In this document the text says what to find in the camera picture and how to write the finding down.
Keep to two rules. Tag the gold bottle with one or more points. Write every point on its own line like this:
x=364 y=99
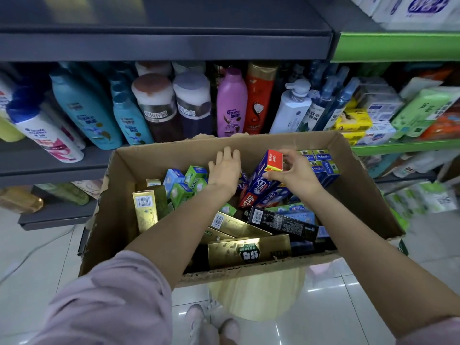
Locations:
x=19 y=200

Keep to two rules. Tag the dark grey shelf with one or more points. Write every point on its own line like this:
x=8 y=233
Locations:
x=179 y=21

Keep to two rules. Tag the pale green packet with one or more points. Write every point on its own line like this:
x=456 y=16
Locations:
x=420 y=87

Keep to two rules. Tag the bright green packet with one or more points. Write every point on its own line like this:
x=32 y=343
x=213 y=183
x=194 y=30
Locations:
x=424 y=111

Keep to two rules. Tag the red orange bottle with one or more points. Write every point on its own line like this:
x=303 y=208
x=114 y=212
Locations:
x=260 y=100

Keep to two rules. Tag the red and blue toothpaste box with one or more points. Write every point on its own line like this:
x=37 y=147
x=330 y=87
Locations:
x=258 y=168

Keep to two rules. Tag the person's shoe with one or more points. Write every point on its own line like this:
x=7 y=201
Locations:
x=230 y=332
x=197 y=325

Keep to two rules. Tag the pink shampoo bottle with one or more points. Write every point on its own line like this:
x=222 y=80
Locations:
x=231 y=104

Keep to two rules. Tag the white pump bottle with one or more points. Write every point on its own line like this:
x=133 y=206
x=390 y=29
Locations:
x=291 y=111

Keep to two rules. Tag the white bottle blue cap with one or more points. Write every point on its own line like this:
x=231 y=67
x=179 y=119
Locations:
x=46 y=136

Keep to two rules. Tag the person's pink right sleeve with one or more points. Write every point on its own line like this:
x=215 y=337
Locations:
x=431 y=334

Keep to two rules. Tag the olive green bottle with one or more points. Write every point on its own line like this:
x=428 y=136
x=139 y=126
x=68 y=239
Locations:
x=64 y=194

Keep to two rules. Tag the person's left shoe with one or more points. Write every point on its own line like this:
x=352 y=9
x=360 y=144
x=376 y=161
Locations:
x=197 y=325

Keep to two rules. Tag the person's left hand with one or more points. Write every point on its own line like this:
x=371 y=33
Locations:
x=226 y=172

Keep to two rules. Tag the white and blue packet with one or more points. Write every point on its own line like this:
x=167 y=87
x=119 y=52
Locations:
x=381 y=107
x=377 y=133

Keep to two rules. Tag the white bottle yellow label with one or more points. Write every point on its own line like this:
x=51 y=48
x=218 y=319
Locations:
x=5 y=96

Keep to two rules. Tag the white-lidded dark jar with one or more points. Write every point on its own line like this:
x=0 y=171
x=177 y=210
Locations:
x=194 y=104

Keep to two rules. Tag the person's right hand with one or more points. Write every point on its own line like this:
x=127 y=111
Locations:
x=302 y=176

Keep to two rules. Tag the round light wooden stool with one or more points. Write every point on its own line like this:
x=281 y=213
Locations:
x=257 y=294

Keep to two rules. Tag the person's left forearm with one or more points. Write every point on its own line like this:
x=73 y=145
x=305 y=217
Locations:
x=179 y=233

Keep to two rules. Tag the white bottle pink label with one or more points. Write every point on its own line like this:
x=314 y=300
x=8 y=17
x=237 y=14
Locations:
x=68 y=129

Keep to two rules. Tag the brown cardboard box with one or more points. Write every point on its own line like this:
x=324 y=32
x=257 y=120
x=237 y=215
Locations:
x=118 y=211

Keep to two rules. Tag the stack of white tissue packs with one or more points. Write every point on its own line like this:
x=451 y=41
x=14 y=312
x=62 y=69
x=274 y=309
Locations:
x=413 y=10

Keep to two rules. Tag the large teal shampoo bottle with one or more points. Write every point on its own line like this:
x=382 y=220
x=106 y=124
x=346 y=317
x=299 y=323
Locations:
x=88 y=111

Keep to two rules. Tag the person's right shoe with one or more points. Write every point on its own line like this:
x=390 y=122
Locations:
x=230 y=332

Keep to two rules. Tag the white plastic packet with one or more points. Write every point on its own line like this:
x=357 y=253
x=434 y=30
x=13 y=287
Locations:
x=424 y=163

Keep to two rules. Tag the person's right forearm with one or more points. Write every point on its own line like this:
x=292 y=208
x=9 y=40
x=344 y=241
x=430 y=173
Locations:
x=377 y=262

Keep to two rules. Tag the green and white wipes pack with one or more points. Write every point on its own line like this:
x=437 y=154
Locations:
x=431 y=197

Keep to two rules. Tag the pile of toothpaste boxes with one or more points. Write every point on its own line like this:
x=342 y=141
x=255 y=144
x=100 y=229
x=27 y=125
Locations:
x=248 y=251

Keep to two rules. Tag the small teal shampoo bottle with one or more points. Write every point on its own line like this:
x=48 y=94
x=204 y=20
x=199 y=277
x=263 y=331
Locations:
x=120 y=84
x=133 y=122

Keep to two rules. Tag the orange packet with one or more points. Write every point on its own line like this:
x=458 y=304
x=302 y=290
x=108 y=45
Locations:
x=443 y=127

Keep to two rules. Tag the cluster of dark blue bottles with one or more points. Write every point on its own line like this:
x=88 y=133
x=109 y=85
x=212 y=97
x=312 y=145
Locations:
x=323 y=104

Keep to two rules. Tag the yellow plastic bottle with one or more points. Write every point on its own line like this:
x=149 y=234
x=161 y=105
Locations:
x=10 y=131

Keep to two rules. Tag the pale pink bottle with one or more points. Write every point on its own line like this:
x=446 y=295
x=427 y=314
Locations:
x=90 y=188

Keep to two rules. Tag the brown-lidded dark jar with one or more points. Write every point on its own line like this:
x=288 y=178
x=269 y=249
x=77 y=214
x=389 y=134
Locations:
x=158 y=104

